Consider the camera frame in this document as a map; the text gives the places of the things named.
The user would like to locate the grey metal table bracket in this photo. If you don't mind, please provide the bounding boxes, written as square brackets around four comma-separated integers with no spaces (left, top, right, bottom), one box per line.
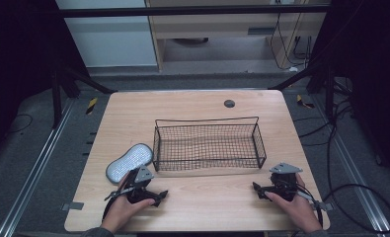
[315,201,335,212]
[61,201,85,211]

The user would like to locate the person's right hand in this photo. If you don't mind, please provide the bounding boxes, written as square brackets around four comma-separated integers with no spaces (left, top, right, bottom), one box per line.
[265,173,324,234]

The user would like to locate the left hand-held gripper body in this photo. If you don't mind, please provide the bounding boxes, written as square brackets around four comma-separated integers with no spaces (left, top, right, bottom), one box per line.
[125,165,161,204]

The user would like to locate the black metal stand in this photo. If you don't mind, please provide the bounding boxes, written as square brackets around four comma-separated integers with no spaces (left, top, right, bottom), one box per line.
[267,60,353,120]
[49,63,118,130]

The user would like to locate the thin black floor cable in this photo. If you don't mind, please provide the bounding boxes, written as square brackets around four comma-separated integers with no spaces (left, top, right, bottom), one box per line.
[4,113,35,135]

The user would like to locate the aluminium floor rail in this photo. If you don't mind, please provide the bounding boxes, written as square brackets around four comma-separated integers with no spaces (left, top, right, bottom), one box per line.
[0,98,76,237]
[310,94,390,235]

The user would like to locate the person's left hand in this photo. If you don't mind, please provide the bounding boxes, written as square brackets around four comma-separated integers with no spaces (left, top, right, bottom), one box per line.
[100,173,156,234]

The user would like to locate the right hand-held gripper cable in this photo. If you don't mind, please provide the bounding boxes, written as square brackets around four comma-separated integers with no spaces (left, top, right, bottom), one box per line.
[289,181,325,230]

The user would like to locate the black horizontal frame bar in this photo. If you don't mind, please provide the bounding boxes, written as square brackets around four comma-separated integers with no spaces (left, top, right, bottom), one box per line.
[54,4,333,19]

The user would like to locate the long black looped floor cable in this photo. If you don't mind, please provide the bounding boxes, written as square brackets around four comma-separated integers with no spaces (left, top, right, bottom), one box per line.
[321,98,390,235]

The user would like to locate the black hanging desk cables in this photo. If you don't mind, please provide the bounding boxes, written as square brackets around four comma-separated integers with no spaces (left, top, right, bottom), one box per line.
[269,12,313,71]

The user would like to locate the black curtain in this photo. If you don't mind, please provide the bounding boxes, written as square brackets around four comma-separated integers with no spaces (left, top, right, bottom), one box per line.
[309,0,390,186]
[0,0,88,162]

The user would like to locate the hand-held gripper cable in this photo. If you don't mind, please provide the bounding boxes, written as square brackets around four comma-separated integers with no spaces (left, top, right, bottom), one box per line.
[289,181,325,230]
[101,171,138,221]

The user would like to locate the yellow black striped tape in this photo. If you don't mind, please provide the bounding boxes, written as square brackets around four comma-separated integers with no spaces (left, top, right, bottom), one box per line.
[85,97,99,116]
[295,94,316,110]

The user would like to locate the grey oval sponge pad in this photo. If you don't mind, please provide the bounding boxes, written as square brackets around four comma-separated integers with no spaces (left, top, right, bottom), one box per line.
[105,142,154,185]

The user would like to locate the black wire basket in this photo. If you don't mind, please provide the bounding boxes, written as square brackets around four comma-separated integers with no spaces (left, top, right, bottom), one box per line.
[152,116,268,173]

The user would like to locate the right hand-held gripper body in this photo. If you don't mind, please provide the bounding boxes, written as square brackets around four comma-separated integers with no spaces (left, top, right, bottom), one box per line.
[265,162,304,202]

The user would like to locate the white cabinet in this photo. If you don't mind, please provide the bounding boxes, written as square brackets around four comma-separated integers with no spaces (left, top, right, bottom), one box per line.
[54,0,159,69]

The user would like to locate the left hand-held gripper cable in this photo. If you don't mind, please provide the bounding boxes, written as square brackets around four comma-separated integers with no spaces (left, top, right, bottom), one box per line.
[101,171,138,221]

